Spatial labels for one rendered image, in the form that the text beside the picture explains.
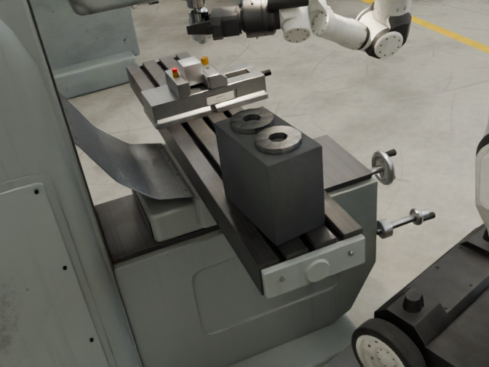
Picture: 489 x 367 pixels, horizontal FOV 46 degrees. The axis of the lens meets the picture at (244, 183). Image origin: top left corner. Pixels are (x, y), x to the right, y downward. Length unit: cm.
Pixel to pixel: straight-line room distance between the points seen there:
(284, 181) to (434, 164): 214
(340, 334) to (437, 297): 51
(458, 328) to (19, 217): 105
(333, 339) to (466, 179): 139
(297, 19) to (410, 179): 176
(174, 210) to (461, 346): 76
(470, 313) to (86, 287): 94
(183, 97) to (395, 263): 128
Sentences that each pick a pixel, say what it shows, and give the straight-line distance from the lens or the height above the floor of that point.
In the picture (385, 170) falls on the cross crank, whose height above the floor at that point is 64.
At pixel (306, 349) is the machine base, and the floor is 20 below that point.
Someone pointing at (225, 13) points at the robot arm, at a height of 126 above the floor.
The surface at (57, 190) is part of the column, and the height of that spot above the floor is 101.
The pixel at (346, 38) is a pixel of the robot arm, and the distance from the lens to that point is 151.
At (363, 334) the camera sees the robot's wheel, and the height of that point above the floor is 56.
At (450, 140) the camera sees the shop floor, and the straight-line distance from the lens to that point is 337.
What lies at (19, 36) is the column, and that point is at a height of 135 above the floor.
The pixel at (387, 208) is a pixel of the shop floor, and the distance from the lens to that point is 281.
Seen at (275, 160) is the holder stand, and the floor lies 113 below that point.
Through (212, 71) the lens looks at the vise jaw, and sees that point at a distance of 165.
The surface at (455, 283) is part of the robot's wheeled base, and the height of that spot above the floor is 59.
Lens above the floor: 167
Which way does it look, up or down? 33 degrees down
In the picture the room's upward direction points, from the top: 7 degrees counter-clockwise
